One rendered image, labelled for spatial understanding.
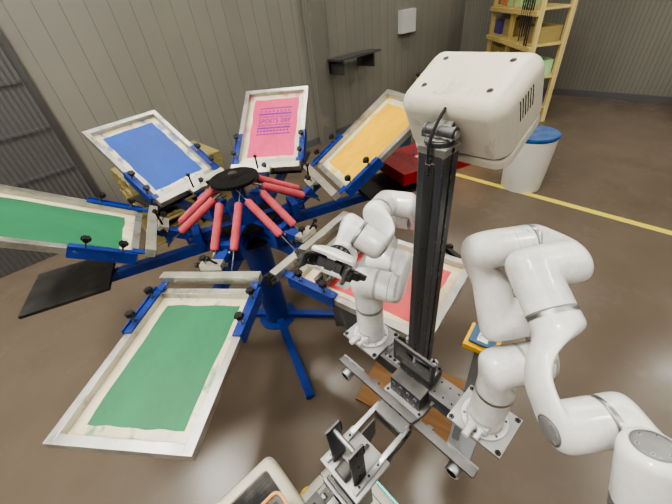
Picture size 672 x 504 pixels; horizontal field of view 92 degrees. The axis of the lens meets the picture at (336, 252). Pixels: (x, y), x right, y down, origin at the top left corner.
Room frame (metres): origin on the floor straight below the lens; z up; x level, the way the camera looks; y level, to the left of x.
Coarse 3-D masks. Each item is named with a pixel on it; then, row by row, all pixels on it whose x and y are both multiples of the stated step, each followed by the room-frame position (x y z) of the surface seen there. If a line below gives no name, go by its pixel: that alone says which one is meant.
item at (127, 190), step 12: (192, 144) 4.40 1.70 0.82; (216, 156) 3.98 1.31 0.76; (120, 180) 3.59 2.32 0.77; (132, 192) 3.32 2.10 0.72; (228, 192) 3.98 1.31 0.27; (132, 204) 3.45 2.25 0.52; (144, 216) 3.36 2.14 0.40; (168, 216) 3.50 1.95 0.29; (180, 216) 3.74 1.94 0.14; (144, 228) 3.56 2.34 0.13
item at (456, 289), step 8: (400, 240) 1.49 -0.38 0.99; (400, 248) 1.46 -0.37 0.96; (408, 248) 1.42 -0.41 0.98; (448, 256) 1.30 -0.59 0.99; (448, 264) 1.27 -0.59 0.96; (456, 264) 1.24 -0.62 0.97; (304, 272) 1.33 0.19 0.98; (464, 272) 1.16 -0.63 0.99; (456, 280) 1.11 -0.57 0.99; (464, 280) 1.11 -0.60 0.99; (456, 288) 1.06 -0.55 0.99; (336, 296) 1.11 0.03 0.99; (448, 296) 1.02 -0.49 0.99; (456, 296) 1.02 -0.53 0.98; (336, 304) 1.09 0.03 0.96; (344, 304) 1.05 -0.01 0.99; (352, 304) 1.05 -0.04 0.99; (448, 304) 0.97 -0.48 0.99; (352, 312) 1.02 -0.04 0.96; (440, 312) 0.93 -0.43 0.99; (448, 312) 0.95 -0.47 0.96; (384, 320) 0.93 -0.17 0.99; (392, 320) 0.92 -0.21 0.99; (440, 320) 0.89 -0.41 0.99; (392, 328) 0.89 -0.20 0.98; (400, 328) 0.87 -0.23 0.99; (408, 328) 0.87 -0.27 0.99; (400, 336) 0.86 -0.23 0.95
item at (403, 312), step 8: (336, 280) 1.27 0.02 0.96; (336, 288) 1.21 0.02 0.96; (352, 296) 1.13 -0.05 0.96; (408, 296) 1.08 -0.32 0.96; (384, 304) 1.05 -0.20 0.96; (408, 304) 1.03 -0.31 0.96; (392, 312) 1.00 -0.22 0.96; (400, 312) 0.99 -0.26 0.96; (408, 312) 0.98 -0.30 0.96; (408, 320) 0.94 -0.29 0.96
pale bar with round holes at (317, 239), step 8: (344, 216) 1.75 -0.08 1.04; (328, 224) 1.69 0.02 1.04; (336, 224) 1.68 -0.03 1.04; (320, 232) 1.61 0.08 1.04; (328, 232) 1.62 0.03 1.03; (312, 240) 1.54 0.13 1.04; (320, 240) 1.56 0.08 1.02; (304, 248) 1.47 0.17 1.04; (288, 256) 1.42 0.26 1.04; (296, 256) 1.41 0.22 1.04; (280, 264) 1.36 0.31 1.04; (288, 264) 1.35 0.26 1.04; (296, 264) 1.39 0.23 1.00; (272, 272) 1.30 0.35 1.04; (280, 272) 1.30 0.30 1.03
